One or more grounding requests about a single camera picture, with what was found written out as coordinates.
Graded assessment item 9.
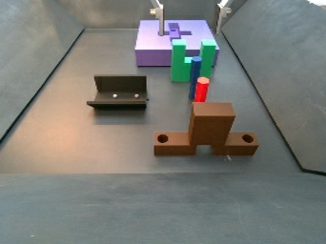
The black angle bracket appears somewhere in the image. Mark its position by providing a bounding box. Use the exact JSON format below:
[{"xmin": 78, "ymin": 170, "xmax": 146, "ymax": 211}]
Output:
[{"xmin": 87, "ymin": 74, "xmax": 149, "ymax": 109}]

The brown T-shaped block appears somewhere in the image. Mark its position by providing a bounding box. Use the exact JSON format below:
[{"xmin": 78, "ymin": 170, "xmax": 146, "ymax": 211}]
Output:
[{"xmin": 154, "ymin": 102, "xmax": 258, "ymax": 155}]

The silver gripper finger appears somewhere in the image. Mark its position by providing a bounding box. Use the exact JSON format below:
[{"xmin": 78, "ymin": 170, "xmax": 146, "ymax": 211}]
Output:
[
  {"xmin": 217, "ymin": 0, "xmax": 232, "ymax": 32},
  {"xmin": 150, "ymin": 0, "xmax": 165, "ymax": 35}
]

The green U-shaped block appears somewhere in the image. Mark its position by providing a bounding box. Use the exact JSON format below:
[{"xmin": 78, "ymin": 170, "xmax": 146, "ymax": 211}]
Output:
[{"xmin": 172, "ymin": 39, "xmax": 218, "ymax": 82}]

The blue cylinder peg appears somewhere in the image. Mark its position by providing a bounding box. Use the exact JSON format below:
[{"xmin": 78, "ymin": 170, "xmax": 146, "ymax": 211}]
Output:
[{"xmin": 189, "ymin": 56, "xmax": 204, "ymax": 100}]

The purple board with cross slot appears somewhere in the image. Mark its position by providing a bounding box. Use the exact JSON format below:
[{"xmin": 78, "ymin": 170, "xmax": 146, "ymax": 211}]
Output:
[{"xmin": 136, "ymin": 20, "xmax": 220, "ymax": 67}]

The red cylinder peg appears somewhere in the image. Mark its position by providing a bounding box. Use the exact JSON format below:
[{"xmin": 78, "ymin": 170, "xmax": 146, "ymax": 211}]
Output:
[{"xmin": 196, "ymin": 77, "xmax": 210, "ymax": 102}]

